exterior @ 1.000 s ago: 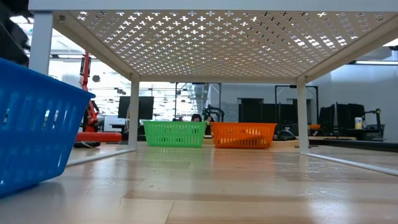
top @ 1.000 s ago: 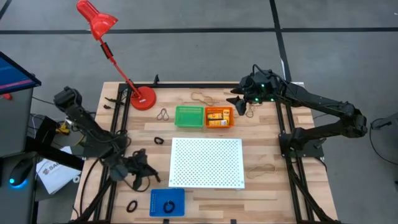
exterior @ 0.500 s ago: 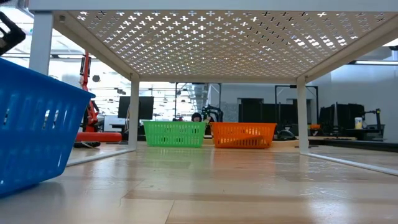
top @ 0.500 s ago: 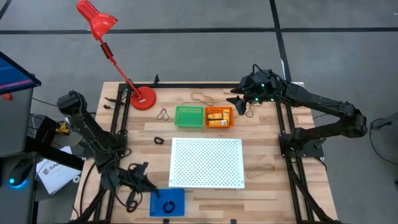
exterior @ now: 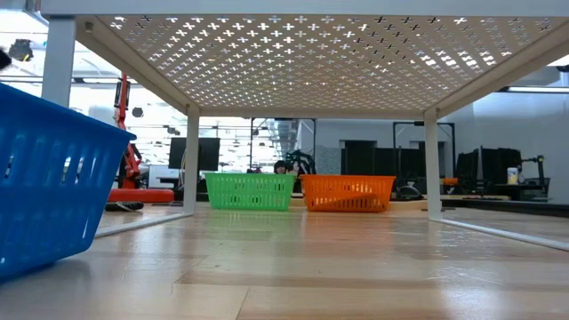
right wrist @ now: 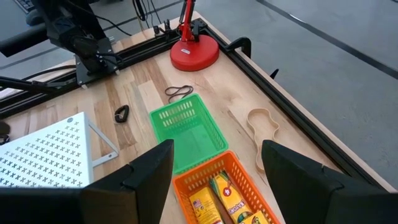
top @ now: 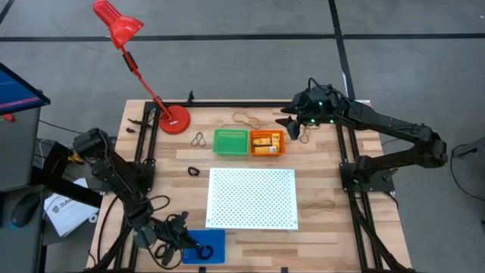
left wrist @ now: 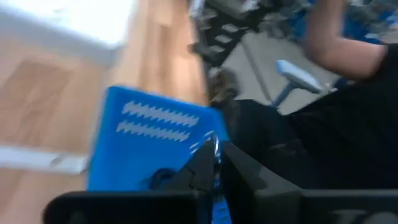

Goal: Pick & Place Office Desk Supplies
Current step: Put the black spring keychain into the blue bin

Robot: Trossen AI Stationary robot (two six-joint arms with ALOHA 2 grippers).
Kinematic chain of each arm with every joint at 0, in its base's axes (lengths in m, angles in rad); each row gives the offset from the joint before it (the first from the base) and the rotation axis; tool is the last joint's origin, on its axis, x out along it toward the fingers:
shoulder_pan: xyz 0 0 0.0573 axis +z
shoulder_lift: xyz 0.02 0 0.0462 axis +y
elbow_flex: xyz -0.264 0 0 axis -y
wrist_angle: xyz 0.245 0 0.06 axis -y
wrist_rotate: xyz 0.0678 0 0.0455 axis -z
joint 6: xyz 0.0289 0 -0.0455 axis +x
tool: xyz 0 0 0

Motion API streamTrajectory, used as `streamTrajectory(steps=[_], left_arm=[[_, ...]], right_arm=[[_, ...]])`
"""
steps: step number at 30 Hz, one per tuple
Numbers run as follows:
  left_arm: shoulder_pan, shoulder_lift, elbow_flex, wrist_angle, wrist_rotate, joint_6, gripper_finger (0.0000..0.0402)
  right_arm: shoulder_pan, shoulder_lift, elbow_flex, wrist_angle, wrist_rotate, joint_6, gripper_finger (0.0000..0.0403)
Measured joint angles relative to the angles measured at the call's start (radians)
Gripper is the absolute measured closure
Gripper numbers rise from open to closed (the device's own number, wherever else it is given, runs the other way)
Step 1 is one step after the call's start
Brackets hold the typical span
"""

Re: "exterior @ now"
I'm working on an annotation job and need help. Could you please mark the white perforated metal shelf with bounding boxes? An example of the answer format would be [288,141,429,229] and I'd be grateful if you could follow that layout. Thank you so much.
[39,0,569,252]

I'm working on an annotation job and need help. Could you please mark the black computer monitor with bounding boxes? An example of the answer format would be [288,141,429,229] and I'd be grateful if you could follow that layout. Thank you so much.
[168,137,221,172]

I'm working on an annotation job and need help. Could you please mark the dark monitor cluster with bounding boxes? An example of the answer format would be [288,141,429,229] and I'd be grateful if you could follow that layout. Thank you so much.
[455,148,524,186]

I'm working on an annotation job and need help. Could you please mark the red desk lamp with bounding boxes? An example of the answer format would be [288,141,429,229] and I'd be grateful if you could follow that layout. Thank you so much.
[108,73,176,204]

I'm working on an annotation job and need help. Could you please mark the black workbench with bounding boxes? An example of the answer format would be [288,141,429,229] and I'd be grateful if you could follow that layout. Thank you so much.
[439,194,569,219]

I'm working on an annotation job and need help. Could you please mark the black partition panel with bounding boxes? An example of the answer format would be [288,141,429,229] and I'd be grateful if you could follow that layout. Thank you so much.
[340,140,426,179]

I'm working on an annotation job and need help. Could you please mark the black articulated stand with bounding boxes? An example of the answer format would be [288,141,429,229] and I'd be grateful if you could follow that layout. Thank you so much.
[520,154,551,199]

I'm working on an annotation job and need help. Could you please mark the black ceiling dome camera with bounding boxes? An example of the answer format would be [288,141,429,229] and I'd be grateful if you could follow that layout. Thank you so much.
[9,38,35,63]

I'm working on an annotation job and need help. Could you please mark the blue plastic basket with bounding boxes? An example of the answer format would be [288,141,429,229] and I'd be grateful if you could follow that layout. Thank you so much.
[0,82,137,282]

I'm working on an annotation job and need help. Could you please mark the green plastic basket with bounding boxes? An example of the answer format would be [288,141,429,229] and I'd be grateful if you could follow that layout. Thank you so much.
[204,172,296,212]

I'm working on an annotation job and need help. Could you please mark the orange plastic basket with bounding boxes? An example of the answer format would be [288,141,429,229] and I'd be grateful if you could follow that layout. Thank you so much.
[301,173,398,214]

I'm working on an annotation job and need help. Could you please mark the white cabinet box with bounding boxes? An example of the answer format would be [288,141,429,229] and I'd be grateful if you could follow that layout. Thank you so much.
[148,164,180,188]

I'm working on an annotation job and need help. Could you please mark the black rubber ring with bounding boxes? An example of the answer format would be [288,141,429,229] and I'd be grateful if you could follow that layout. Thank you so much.
[104,201,145,212]

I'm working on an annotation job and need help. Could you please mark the ceiling light strip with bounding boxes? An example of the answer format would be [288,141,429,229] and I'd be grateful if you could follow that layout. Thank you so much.
[506,85,569,94]

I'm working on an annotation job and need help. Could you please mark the black domed object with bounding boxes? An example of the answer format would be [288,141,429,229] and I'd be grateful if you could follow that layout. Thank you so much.
[395,184,424,201]

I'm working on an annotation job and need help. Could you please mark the black metal frame stand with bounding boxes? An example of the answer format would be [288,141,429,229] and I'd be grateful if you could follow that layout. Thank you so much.
[392,121,456,179]

